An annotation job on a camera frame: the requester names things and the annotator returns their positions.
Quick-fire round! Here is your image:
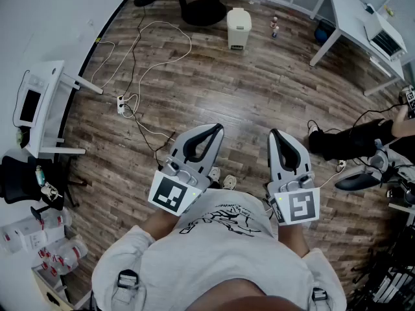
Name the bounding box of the white desk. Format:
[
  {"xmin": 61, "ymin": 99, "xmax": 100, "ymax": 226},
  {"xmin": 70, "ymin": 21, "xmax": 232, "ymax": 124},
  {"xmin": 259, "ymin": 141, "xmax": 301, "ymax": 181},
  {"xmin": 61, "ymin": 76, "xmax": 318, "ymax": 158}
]
[{"xmin": 309, "ymin": 0, "xmax": 406, "ymax": 97}]

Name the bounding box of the black cable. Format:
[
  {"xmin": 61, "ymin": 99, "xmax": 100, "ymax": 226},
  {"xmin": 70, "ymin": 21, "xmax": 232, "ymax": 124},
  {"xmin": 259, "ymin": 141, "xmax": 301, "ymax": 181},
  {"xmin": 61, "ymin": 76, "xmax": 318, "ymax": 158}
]
[{"xmin": 123, "ymin": 0, "xmax": 178, "ymax": 171}]

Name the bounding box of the person's right forearm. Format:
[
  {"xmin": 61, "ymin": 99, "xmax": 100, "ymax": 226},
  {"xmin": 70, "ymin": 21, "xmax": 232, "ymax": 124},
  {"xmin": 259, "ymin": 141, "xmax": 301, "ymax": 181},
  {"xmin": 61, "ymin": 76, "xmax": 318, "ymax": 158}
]
[{"xmin": 278, "ymin": 220, "xmax": 311, "ymax": 257}]

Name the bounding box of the white appliance with black screen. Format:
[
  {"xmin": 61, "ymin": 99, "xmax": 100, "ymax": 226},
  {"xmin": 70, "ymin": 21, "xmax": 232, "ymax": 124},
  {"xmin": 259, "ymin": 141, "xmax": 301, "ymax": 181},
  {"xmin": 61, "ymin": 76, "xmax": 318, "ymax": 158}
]
[{"xmin": 14, "ymin": 76, "xmax": 49, "ymax": 129}]

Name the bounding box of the black strap buckle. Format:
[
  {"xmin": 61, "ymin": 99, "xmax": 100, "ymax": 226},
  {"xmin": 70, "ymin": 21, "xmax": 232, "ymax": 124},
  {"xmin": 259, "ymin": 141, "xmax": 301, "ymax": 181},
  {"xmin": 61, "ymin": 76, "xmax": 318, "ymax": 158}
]
[
  {"xmin": 116, "ymin": 269, "xmax": 140, "ymax": 290},
  {"xmin": 311, "ymin": 286, "xmax": 327, "ymax": 303}
]

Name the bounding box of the another person's forearm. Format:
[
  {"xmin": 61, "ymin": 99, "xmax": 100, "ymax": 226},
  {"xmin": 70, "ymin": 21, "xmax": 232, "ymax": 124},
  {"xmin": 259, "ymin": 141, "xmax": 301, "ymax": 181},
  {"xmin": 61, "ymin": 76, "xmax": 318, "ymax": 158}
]
[{"xmin": 390, "ymin": 104, "xmax": 415, "ymax": 139}]

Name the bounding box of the person's left forearm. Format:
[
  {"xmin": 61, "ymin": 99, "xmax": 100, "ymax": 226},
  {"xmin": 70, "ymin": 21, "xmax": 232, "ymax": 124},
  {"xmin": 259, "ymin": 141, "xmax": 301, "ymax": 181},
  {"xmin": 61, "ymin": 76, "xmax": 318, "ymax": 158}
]
[{"xmin": 142, "ymin": 205, "xmax": 180, "ymax": 241}]

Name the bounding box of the pile of clear plastic bottles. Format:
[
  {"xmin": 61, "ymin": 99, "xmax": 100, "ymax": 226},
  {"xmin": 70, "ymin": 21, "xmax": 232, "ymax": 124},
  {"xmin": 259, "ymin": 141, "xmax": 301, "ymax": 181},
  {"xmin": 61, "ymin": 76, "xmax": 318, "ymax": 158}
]
[{"xmin": 0, "ymin": 205, "xmax": 89, "ymax": 275}]

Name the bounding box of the person's left shoe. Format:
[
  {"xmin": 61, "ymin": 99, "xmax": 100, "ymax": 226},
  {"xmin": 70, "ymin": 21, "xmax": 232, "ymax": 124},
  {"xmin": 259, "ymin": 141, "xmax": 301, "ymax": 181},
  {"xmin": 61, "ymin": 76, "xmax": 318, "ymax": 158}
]
[{"xmin": 207, "ymin": 166, "xmax": 222, "ymax": 187}]

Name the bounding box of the black metal rack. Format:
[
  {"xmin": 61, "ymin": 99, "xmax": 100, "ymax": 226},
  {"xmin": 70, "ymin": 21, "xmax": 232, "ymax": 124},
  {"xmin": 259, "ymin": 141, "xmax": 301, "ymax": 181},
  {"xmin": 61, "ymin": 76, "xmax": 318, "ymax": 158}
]
[{"xmin": 353, "ymin": 225, "xmax": 415, "ymax": 311}]

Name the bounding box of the black office chair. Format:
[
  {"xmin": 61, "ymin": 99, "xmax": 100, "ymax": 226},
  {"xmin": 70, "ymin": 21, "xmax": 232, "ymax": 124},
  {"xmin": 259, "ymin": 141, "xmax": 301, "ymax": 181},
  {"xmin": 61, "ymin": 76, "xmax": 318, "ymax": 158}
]
[{"xmin": 0, "ymin": 155, "xmax": 88, "ymax": 213}]

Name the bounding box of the white side table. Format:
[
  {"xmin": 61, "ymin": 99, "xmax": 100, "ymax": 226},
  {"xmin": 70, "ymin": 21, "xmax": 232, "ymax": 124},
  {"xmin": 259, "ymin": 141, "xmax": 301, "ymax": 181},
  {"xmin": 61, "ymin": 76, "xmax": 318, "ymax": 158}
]
[{"xmin": 14, "ymin": 60, "xmax": 104, "ymax": 158}]

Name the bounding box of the thick white cable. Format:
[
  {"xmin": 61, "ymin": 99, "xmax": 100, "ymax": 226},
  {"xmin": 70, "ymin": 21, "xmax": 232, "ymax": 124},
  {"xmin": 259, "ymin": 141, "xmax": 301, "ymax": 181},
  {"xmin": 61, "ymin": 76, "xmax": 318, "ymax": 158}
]
[{"xmin": 124, "ymin": 20, "xmax": 193, "ymax": 119}]

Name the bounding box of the white pedal trash bin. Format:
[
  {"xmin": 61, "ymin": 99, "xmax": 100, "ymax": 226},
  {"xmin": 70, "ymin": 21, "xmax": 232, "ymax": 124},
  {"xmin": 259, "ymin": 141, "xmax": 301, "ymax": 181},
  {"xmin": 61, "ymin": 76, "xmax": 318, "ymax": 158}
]
[{"xmin": 226, "ymin": 7, "xmax": 253, "ymax": 51}]

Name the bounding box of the person's grey t-shirt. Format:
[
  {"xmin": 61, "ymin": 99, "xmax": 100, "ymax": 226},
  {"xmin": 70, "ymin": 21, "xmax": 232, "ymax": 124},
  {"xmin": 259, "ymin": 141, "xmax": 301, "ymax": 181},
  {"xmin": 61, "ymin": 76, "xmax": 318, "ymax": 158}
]
[{"xmin": 91, "ymin": 188, "xmax": 348, "ymax": 311}]

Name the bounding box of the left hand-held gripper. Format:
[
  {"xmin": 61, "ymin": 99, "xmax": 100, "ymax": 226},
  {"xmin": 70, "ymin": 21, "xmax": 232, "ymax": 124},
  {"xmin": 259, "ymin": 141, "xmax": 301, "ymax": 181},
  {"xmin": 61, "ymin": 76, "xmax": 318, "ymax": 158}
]
[{"xmin": 148, "ymin": 123, "xmax": 225, "ymax": 218}]

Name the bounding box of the blue ball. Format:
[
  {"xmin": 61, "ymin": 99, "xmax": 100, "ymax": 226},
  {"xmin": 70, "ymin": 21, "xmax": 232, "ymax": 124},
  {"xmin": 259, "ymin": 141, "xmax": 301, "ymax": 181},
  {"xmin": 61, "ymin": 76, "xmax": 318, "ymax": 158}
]
[{"xmin": 314, "ymin": 19, "xmax": 337, "ymax": 45}]

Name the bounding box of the cardboard box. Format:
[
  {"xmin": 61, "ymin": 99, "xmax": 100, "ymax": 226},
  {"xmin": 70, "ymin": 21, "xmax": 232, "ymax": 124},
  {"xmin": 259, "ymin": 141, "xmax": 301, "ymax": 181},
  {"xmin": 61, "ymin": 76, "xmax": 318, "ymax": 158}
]
[{"xmin": 32, "ymin": 267, "xmax": 76, "ymax": 311}]

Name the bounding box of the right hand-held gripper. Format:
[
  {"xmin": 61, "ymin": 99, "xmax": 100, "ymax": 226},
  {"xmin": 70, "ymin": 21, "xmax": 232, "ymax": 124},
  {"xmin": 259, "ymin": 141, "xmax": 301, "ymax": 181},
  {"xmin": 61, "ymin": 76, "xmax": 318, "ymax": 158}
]
[{"xmin": 267, "ymin": 128, "xmax": 322, "ymax": 227}]

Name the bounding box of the thin white cable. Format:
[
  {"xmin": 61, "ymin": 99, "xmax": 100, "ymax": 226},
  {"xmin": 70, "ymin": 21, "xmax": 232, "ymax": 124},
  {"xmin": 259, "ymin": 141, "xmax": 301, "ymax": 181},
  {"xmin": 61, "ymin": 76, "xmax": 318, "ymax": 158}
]
[{"xmin": 89, "ymin": 40, "xmax": 137, "ymax": 103}]

